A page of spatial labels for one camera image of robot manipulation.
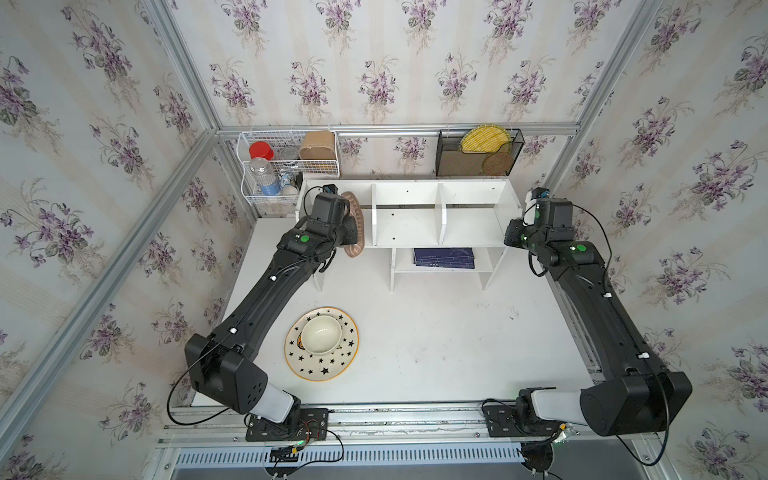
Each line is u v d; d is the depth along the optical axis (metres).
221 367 0.39
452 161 1.00
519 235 0.67
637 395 0.38
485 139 0.95
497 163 0.98
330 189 0.67
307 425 0.72
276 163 0.92
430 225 0.85
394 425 0.75
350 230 0.70
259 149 0.92
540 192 0.66
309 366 0.82
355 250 0.77
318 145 0.88
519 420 0.68
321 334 0.86
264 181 0.90
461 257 0.90
